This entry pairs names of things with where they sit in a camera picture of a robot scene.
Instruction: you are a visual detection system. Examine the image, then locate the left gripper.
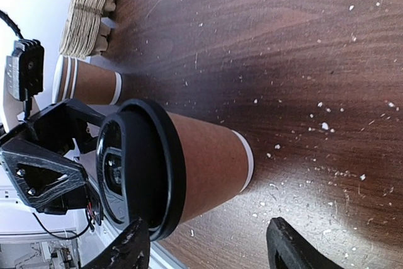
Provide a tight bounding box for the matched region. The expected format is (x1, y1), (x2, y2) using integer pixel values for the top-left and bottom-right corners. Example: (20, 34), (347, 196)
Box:
(1, 99), (106, 225)

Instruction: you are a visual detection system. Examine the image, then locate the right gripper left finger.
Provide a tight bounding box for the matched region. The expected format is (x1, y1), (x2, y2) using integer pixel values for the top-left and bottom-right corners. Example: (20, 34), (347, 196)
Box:
(83, 218), (150, 269)

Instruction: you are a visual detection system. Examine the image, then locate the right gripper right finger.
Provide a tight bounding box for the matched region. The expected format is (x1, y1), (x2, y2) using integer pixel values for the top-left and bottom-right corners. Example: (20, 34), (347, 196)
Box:
(266, 217), (342, 269)

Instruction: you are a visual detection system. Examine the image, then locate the black cup lid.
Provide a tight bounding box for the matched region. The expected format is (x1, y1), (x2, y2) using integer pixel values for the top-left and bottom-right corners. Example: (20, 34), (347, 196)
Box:
(96, 99), (186, 241)

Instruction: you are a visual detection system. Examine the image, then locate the brown paper coffee cup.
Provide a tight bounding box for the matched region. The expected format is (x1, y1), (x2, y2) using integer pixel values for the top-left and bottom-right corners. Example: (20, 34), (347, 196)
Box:
(169, 113), (254, 224)

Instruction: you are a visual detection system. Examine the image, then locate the stack of paper cups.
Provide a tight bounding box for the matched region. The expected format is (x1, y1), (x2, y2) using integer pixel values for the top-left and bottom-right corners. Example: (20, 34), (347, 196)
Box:
(52, 55), (123, 105)

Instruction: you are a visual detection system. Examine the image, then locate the cardboard cup carrier stack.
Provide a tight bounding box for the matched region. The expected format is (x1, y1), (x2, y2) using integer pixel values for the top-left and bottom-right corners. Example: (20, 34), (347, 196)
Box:
(59, 0), (117, 59)

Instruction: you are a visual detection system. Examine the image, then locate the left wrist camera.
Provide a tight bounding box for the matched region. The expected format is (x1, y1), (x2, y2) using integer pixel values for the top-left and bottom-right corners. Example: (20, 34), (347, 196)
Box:
(5, 39), (45, 101)

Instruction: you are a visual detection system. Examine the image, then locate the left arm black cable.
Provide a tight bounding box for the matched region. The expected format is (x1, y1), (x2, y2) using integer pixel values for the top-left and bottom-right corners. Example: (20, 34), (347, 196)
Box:
(0, 9), (25, 42)

